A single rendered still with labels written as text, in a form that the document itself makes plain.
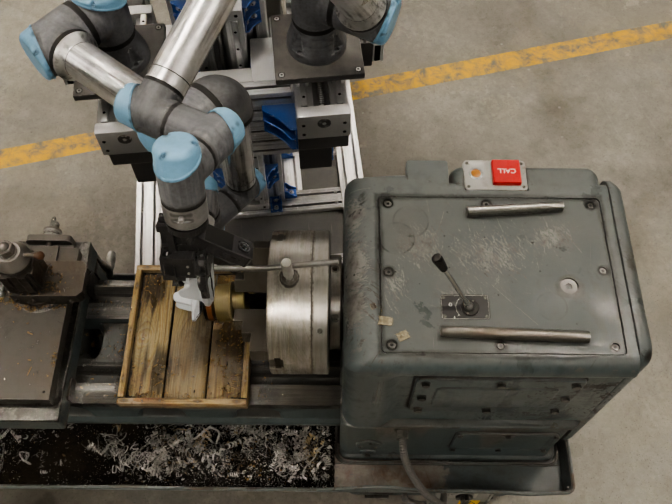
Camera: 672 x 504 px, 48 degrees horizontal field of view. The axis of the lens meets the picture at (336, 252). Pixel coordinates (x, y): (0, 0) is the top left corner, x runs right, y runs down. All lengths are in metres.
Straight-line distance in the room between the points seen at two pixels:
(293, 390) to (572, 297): 0.69
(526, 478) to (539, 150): 1.60
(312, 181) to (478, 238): 1.39
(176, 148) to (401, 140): 2.14
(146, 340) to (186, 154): 0.80
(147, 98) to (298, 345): 0.57
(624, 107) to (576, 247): 2.02
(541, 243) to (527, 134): 1.80
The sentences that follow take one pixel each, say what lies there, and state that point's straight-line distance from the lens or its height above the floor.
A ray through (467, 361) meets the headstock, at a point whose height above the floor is 1.25.
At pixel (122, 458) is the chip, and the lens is 2.17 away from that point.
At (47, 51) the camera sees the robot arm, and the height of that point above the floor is 1.37.
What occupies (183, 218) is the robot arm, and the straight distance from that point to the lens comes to 1.26.
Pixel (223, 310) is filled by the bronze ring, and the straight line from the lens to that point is 1.66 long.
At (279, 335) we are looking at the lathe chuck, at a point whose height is 1.18.
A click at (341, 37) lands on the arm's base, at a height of 1.21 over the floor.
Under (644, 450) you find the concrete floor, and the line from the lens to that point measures 2.88.
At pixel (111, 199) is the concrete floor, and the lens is 3.22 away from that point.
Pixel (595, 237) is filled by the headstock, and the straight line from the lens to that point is 1.64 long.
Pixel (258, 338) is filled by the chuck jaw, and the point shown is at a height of 1.11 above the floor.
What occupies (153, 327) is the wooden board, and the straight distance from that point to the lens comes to 1.92.
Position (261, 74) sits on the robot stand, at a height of 1.07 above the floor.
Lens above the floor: 2.60
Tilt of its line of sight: 61 degrees down
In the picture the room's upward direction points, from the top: straight up
